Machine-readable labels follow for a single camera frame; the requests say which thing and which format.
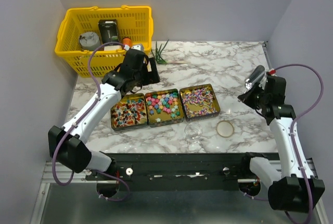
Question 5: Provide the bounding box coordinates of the green onion sprig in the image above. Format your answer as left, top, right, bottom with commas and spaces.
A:
151, 40, 187, 65

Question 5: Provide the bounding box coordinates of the black mounting base rail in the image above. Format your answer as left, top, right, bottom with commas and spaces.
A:
85, 152, 279, 192

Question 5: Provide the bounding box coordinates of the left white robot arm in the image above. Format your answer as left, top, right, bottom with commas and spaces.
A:
48, 49, 160, 180

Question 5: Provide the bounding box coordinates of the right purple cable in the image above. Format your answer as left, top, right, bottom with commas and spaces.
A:
243, 64, 325, 224

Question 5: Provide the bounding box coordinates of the tin of dark lollipops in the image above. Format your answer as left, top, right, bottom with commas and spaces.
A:
110, 94, 148, 132

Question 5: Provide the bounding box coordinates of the clear glass jar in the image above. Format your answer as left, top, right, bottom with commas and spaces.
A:
184, 122, 202, 140

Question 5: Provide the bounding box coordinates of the black carton box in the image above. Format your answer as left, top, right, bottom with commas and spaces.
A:
98, 19, 120, 44

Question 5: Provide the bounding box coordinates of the grey crumpled can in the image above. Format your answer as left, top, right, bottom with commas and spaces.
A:
79, 31, 101, 51

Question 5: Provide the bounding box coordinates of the round jar lid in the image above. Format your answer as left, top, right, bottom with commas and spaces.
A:
216, 120, 234, 138

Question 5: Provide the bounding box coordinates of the silver metal scoop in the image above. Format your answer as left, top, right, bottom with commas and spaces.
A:
245, 65, 266, 90

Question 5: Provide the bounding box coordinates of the tin of star candies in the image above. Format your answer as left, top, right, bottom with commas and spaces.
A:
145, 89, 184, 128

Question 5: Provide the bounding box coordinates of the white box in basket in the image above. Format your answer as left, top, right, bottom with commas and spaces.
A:
104, 45, 122, 51

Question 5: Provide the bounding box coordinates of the orange bottle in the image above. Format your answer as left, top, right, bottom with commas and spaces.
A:
122, 37, 133, 47

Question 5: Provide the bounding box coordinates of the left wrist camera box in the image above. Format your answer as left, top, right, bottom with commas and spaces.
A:
131, 44, 144, 52

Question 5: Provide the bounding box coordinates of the tin of rainbow lollipops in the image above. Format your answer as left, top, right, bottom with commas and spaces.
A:
180, 84, 221, 122

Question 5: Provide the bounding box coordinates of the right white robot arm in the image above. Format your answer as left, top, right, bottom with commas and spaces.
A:
238, 73, 325, 213

